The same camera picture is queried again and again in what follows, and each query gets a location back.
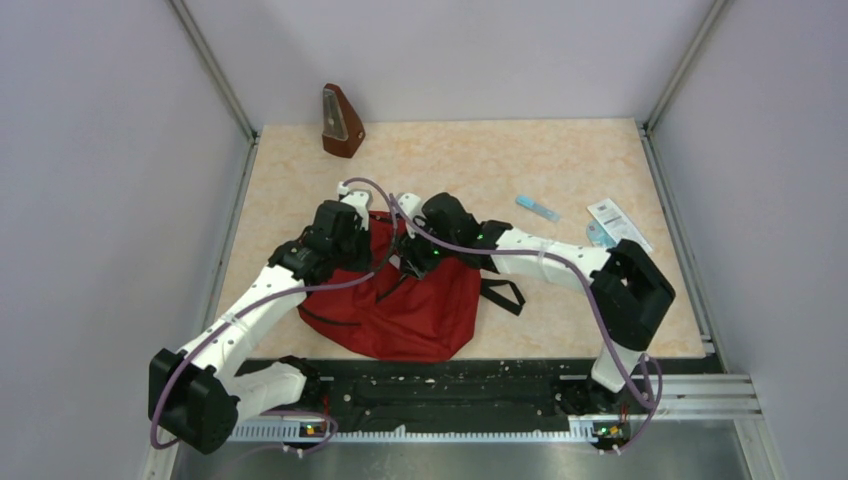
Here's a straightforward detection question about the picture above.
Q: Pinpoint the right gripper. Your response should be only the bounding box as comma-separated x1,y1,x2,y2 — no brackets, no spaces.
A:
394,214,459,280

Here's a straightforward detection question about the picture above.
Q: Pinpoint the red backpack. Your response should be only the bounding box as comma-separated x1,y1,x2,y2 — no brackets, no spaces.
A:
298,210,527,363

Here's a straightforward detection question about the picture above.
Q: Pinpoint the blue highlighter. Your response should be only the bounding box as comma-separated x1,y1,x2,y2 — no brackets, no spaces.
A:
515,195,560,223

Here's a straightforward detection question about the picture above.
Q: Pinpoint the blue correction tape pack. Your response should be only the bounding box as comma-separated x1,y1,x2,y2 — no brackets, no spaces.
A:
586,220,618,249

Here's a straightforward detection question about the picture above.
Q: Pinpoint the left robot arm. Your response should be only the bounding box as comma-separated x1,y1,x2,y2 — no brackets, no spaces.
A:
148,191,371,454

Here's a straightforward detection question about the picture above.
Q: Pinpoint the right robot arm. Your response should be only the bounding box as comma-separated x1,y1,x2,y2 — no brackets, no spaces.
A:
389,192,676,412

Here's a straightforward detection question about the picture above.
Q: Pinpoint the brown wooden metronome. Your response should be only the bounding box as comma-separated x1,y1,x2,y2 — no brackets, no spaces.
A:
321,83,366,159

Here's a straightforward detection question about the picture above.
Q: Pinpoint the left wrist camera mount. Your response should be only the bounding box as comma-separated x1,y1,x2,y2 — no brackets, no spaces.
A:
336,182,373,230

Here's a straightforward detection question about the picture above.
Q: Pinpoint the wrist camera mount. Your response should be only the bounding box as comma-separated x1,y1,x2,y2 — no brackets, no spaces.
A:
336,182,373,230
396,193,424,228

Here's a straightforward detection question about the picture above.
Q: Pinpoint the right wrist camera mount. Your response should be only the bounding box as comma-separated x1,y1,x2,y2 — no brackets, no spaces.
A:
396,193,424,228

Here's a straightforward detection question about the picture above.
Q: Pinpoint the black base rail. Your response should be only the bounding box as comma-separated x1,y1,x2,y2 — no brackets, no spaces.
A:
254,354,654,439

